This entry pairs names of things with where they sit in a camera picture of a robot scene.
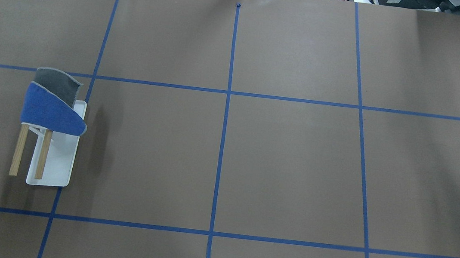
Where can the wooden rack bar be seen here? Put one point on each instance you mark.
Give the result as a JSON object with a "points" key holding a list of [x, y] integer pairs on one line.
{"points": [[44, 150], [19, 148]]}

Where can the white rack base tray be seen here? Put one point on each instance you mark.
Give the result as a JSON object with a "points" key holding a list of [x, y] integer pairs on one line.
{"points": [[60, 160]]}

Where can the rear wooden rack bar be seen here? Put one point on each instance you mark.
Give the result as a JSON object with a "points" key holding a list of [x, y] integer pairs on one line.
{"points": [[19, 148]]}

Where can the blue microfiber towel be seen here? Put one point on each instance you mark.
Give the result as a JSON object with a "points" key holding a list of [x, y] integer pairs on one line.
{"points": [[49, 102]]}

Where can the front wooden rack bar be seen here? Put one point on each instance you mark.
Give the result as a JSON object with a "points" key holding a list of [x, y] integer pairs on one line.
{"points": [[44, 150]]}

